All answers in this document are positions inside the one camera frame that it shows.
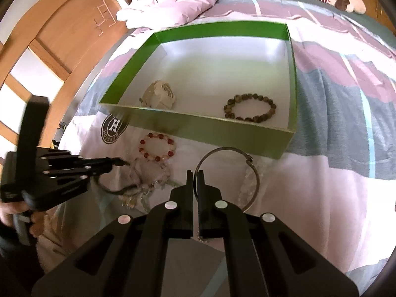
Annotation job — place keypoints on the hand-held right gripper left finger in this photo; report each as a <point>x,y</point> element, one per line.
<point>185,210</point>

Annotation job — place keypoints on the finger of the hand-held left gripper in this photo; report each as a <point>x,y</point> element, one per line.
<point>68,181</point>
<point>77,160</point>

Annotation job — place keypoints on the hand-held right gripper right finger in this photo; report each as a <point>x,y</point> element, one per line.
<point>206,210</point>

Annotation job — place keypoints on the black wrist band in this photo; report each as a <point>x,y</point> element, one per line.
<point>106,188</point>

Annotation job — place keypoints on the silver metal bangle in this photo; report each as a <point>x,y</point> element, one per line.
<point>213,151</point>

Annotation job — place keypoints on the green cardboard box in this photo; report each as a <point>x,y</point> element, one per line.
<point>213,65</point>

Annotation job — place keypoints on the person's left hand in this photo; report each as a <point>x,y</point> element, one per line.
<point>35,222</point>

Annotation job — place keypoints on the cream wrist watch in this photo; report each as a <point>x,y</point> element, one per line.
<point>159,94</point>

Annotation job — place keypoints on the printed patchwork bed cover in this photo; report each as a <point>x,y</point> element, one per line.
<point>324,191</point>

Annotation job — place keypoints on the wooden headboard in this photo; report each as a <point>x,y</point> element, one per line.
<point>68,15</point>

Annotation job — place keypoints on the white quilted duvet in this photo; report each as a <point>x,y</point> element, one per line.
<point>179,0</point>

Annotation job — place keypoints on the wooden bed side rail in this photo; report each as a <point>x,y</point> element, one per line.
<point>71,99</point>

